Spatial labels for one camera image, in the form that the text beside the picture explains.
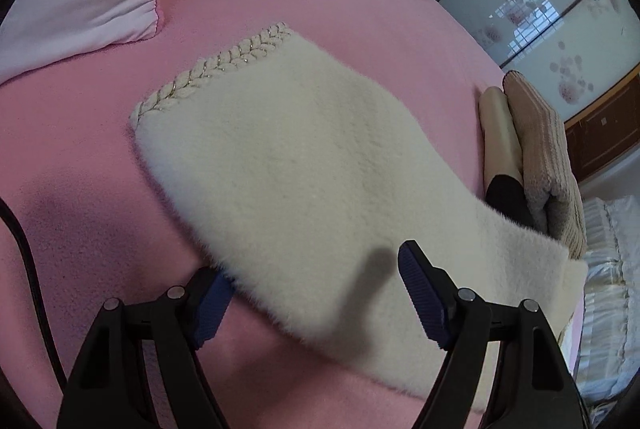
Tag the white lace furniture cover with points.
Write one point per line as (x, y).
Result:
(610, 284)

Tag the black folded garment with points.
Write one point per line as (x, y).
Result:
(507, 199)

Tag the white fluffy sweater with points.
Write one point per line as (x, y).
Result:
(310, 149)

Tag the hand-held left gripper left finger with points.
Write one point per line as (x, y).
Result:
(212, 309)

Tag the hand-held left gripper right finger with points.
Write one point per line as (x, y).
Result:
(420, 294)

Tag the pink bed sheet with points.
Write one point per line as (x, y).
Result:
(350, 9)

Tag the cream folded garment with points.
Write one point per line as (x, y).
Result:
(495, 129)

